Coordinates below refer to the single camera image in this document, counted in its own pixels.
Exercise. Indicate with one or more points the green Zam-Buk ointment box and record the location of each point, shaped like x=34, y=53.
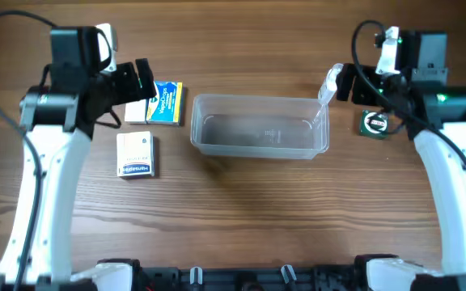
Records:
x=373, y=125

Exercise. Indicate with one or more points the blue VapoDrops box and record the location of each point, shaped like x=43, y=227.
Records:
x=165, y=107

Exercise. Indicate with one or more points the white Hansaplast box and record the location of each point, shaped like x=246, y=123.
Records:
x=135, y=155

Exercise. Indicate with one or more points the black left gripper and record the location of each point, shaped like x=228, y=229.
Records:
x=127, y=82

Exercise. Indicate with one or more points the clear plastic container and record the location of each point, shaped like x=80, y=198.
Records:
x=250, y=126

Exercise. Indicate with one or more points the white Panadol box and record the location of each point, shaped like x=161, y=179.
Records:
x=135, y=112

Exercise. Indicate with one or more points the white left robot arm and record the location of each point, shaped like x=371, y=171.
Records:
x=57, y=120

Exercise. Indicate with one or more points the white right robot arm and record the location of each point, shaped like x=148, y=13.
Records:
x=410, y=82

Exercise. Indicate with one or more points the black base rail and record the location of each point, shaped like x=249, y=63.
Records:
x=320, y=277

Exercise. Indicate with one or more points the clear plastic bottle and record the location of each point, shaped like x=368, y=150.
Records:
x=329, y=86

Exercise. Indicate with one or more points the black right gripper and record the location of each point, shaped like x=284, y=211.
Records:
x=357, y=83

